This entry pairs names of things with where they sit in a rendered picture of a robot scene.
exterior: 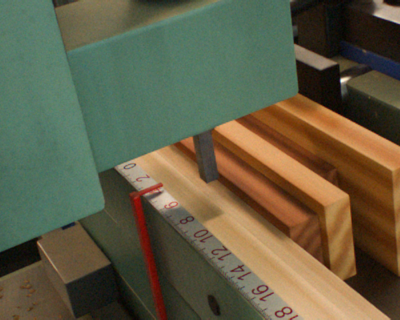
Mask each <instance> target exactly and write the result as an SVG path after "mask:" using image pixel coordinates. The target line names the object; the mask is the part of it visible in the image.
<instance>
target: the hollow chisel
mask: <svg viewBox="0 0 400 320"><path fill-rule="evenodd" d="M192 138H193V144H194V148H195V155H196V159H197V165H198V169H199V176H200V179H202V180H203V181H204V182H206V183H210V182H211V181H215V180H218V179H219V174H218V170H217V163H216V159H215V152H214V147H213V140H212V136H211V133H208V134H206V135H199V136H192Z"/></svg>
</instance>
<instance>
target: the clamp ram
mask: <svg viewBox="0 0 400 320"><path fill-rule="evenodd" d="M294 48H295V60H296V66H297V84H298V94H300V95H302V96H304V97H306V98H308V99H310V100H312V101H314V102H316V103H317V104H319V105H321V106H324V107H326V108H328V109H330V110H332V111H334V112H335V113H336V114H338V115H340V116H342V117H343V109H344V108H346V106H347V104H348V100H349V94H348V91H347V85H346V83H347V82H348V80H350V79H353V78H356V77H358V76H360V75H363V74H366V73H368V72H370V71H374V70H373V69H372V68H370V66H368V65H366V64H364V63H362V64H359V65H356V66H354V67H351V68H349V69H346V70H344V71H341V72H340V68H339V64H338V63H336V62H334V61H332V60H330V59H327V58H325V57H323V56H320V55H318V54H316V53H314V52H312V51H310V50H308V49H306V48H304V47H302V46H299V45H297V44H294Z"/></svg>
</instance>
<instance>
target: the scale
mask: <svg viewBox="0 0 400 320"><path fill-rule="evenodd" d="M114 169H115V170H117V171H118V172H119V173H120V174H121V175H122V176H123V178H124V179H125V180H126V181H127V182H129V183H130V184H131V185H132V186H133V187H134V188H135V189H136V190H137V191H141V190H143V189H146V188H148V187H150V186H152V185H155V184H157V182H156V181H154V180H153V179H152V178H151V177H150V176H149V175H148V174H147V173H146V172H145V171H144V170H143V169H142V168H141V167H140V166H138V164H136V162H134V160H130V161H127V162H125V163H122V164H120V165H118V166H115V167H114ZM142 196H143V197H144V198H145V200H146V201H147V202H148V203H150V204H151V205H152V206H153V207H154V208H155V209H156V210H157V211H158V212H159V213H160V214H161V215H162V216H163V217H164V218H165V219H166V220H167V222H168V223H169V224H170V225H171V226H173V227H174V228H175V229H176V230H177V231H178V232H179V233H180V234H181V235H182V236H183V237H184V238H185V239H186V240H188V242H189V243H190V244H191V245H192V246H193V247H194V248H195V249H196V250H197V251H198V252H199V253H200V254H202V256H204V258H206V260H208V262H210V264H212V266H214V268H215V269H216V270H217V271H218V272H219V273H220V274H221V275H222V276H223V277H224V278H225V279H226V280H227V281H228V282H229V283H230V284H231V285H232V286H233V287H234V288H235V289H236V290H237V291H238V292H239V293H240V294H241V295H242V296H243V297H244V298H245V299H246V300H247V301H248V302H249V304H250V305H251V306H252V307H253V308H254V309H255V310H257V311H258V312H259V313H260V314H261V315H262V316H263V317H264V318H265V319H266V320H304V318H302V316H300V314H298V312H296V311H295V310H294V309H293V308H292V307H291V306H290V305H289V304H288V303H286V302H285V301H284V300H283V299H282V298H281V297H280V296H279V295H278V294H276V292H274V290H272V288H270V287H269V286H268V285H267V284H266V283H265V282H264V281H263V280H262V279H260V278H259V277H258V276H257V275H256V274H255V273H254V272H253V271H252V270H250V268H248V266H246V264H244V263H243V262H242V261H241V260H240V259H239V258H238V257H237V256H236V255H234V254H233V253H232V252H231V251H230V250H229V249H228V248H227V247H226V246H224V244H222V242H220V240H218V239H217V238H216V237H215V236H214V235H213V234H212V232H210V231H209V230H208V229H207V228H206V227H205V226H203V225H202V224H201V223H200V222H198V220H196V218H194V216H192V215H191V214H190V213H189V212H188V210H186V208H184V207H183V206H182V205H181V204H180V203H178V202H177V201H176V200H175V199H174V198H172V196H170V194H168V192H167V191H166V190H164V188H162V187H160V188H158V189H156V190H153V191H150V192H148V193H146V194H144V195H142Z"/></svg>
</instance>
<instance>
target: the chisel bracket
mask: <svg viewBox="0 0 400 320"><path fill-rule="evenodd" d="M290 9H291V6H290V0H81V1H77V2H74V3H71V4H68V5H64V6H62V7H58V8H55V12H56V15H57V20H58V23H59V27H60V30H61V35H62V38H63V43H64V46H65V48H66V51H67V56H68V59H69V64H70V67H71V72H72V75H73V79H74V82H75V86H76V90H77V94H78V98H79V102H80V106H81V110H82V112H83V117H84V120H85V125H86V128H87V133H88V136H89V140H90V143H91V148H92V151H93V156H94V159H95V166H96V169H97V173H100V172H102V171H105V170H107V169H110V168H112V167H115V166H118V165H120V164H122V163H125V162H127V161H130V160H134V159H136V158H139V157H142V156H144V155H146V154H148V153H151V152H154V151H156V150H158V149H162V148H164V147H166V146H168V145H171V144H173V143H176V142H178V141H181V140H184V139H188V138H190V137H192V136H199V135H206V134H208V133H210V132H211V131H212V130H214V128H216V127H217V126H220V125H222V124H224V123H227V122H230V121H232V120H234V119H237V118H239V117H242V116H246V115H249V114H251V113H254V112H256V111H258V110H260V109H264V108H266V107H268V106H271V105H274V104H276V103H278V102H281V101H284V100H286V99H289V98H290V97H293V96H295V95H296V94H297V93H298V84H297V66H296V60H295V48H294V42H293V30H292V24H291V12H290Z"/></svg>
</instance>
